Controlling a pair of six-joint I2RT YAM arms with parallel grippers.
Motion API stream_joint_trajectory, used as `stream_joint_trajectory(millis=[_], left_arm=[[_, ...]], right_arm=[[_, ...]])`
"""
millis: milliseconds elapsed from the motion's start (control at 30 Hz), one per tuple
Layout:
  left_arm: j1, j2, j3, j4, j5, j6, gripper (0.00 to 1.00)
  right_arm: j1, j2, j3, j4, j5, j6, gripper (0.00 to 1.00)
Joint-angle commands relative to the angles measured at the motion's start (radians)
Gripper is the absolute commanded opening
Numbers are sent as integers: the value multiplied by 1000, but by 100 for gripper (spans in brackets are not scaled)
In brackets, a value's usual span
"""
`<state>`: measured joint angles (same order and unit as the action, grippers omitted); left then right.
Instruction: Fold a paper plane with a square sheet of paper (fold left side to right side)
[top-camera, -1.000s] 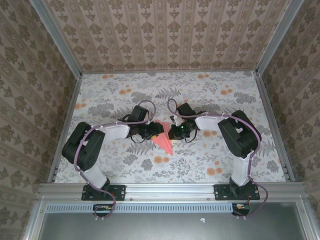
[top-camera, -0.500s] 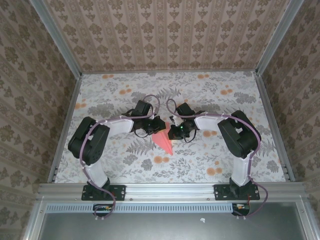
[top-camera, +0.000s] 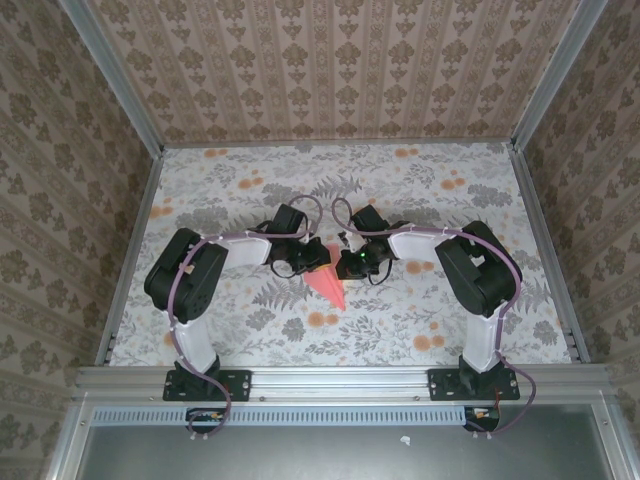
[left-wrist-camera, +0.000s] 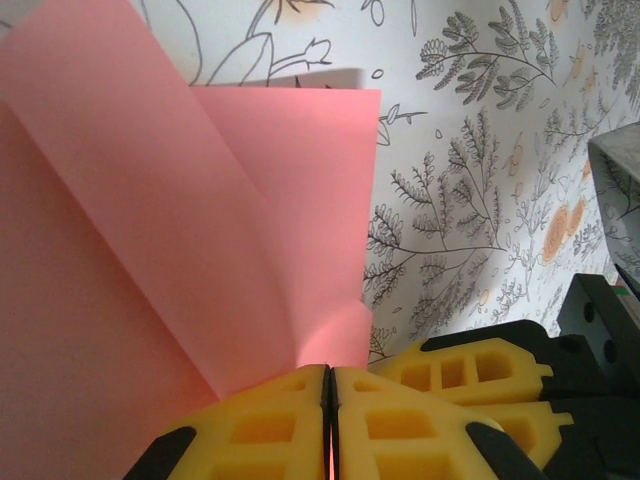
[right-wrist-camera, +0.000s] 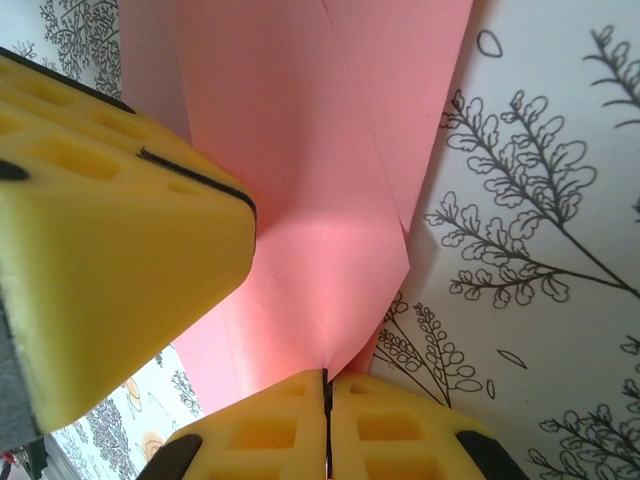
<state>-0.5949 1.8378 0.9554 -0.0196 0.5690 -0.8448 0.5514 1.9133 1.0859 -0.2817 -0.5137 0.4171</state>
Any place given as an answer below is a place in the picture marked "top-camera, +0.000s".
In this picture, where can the pink paper sheet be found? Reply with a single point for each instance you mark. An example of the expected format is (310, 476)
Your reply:
(332, 290)

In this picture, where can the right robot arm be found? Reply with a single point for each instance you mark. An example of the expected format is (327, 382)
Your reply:
(480, 280)

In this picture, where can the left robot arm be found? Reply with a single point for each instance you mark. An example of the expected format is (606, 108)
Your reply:
(185, 275)

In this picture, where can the floral printed tablecloth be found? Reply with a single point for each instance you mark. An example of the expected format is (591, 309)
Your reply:
(350, 340)

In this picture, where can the small white paper scrap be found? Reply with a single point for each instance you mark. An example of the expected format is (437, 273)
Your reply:
(405, 440)

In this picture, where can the grey metal panel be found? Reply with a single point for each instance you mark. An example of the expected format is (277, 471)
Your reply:
(325, 455)

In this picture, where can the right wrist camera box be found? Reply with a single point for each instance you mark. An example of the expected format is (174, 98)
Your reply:
(354, 242)

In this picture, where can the thin aluminium rear rail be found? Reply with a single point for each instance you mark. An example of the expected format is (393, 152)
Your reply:
(340, 144)

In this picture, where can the aluminium mounting rail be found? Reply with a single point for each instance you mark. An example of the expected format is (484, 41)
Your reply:
(340, 382)

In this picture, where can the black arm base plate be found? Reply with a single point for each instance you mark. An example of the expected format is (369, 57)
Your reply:
(440, 385)
(240, 385)

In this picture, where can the aluminium side rail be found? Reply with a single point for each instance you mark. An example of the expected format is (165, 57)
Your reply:
(531, 200)
(140, 225)

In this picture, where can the aluminium corner post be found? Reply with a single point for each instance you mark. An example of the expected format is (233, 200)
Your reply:
(115, 75)
(556, 75)

